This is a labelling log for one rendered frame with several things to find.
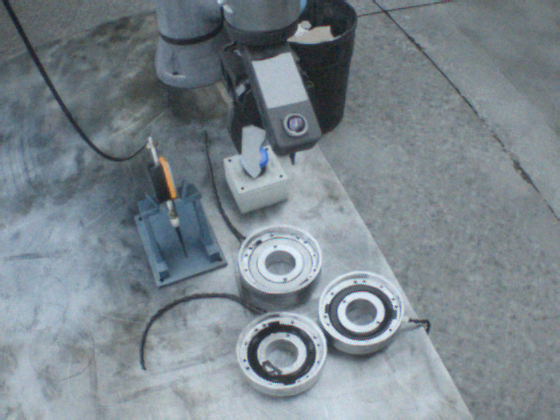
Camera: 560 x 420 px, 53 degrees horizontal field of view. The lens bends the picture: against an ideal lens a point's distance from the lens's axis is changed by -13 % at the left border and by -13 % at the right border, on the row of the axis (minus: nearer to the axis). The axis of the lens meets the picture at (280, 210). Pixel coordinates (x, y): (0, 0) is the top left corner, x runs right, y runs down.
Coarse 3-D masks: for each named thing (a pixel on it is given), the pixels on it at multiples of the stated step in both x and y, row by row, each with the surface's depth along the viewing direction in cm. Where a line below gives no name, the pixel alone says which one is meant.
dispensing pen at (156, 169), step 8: (152, 136) 78; (152, 144) 78; (152, 152) 78; (152, 168) 77; (160, 168) 77; (152, 176) 78; (160, 176) 78; (160, 184) 78; (160, 192) 78; (168, 192) 78; (160, 200) 78; (168, 200) 79; (168, 208) 81; (176, 216) 81; (176, 224) 81; (176, 232) 82; (184, 248) 83
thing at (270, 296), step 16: (256, 240) 83; (304, 240) 83; (240, 256) 81; (272, 256) 83; (288, 256) 83; (320, 256) 80; (240, 272) 80; (320, 272) 80; (256, 288) 78; (304, 288) 78; (272, 304) 81; (288, 304) 81
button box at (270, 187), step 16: (224, 160) 90; (272, 160) 90; (240, 176) 88; (272, 176) 88; (240, 192) 87; (256, 192) 88; (272, 192) 89; (288, 192) 90; (240, 208) 89; (256, 208) 90
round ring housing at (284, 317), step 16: (256, 320) 75; (272, 320) 76; (288, 320) 76; (304, 320) 75; (240, 336) 73; (272, 336) 74; (288, 336) 75; (320, 336) 73; (240, 352) 73; (304, 352) 73; (320, 352) 73; (240, 368) 71; (288, 368) 72; (320, 368) 70; (256, 384) 70; (272, 384) 70; (304, 384) 70
